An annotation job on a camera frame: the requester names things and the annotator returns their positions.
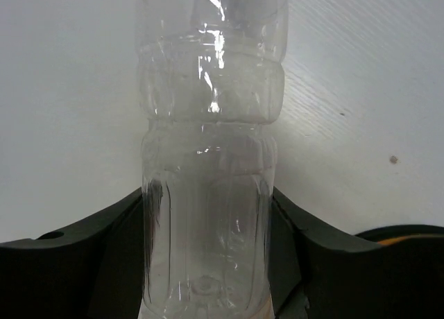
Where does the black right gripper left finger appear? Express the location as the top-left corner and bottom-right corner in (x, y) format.
(1, 190), (144, 318)

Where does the clear unlabelled plastic bottle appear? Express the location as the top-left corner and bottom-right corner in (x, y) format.
(135, 0), (288, 318)

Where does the orange cylindrical bin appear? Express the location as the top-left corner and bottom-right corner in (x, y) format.
(356, 225), (443, 245)

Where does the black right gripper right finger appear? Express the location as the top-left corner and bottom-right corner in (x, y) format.
(269, 191), (443, 318)

